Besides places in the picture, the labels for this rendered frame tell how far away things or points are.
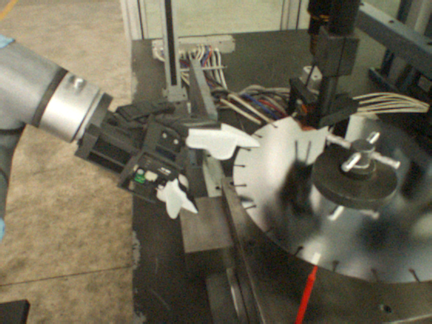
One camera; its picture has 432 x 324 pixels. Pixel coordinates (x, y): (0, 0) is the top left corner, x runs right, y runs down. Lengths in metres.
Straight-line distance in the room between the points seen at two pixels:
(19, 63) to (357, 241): 0.41
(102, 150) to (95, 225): 1.37
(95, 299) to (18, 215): 0.64
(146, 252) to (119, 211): 1.14
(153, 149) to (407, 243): 0.31
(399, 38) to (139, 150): 0.54
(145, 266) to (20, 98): 0.36
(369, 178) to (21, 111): 0.43
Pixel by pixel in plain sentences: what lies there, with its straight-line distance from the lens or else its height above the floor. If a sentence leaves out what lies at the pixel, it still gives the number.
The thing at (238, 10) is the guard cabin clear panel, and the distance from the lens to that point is 1.63.
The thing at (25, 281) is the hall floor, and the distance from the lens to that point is 1.70.
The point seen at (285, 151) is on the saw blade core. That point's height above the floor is 0.95.
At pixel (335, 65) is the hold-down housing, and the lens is 0.48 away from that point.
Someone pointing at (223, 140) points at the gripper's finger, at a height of 1.02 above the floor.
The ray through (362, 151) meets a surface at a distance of 0.49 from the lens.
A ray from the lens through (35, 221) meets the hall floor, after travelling 1.90.
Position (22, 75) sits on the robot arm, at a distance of 0.43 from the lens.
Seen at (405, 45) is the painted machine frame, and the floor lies 1.03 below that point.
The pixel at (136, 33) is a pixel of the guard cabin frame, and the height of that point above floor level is 0.77.
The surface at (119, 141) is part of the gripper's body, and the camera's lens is 0.42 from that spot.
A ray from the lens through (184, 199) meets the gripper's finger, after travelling 0.53.
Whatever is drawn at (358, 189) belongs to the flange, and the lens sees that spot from 0.50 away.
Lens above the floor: 1.28
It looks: 39 degrees down
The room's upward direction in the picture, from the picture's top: straight up
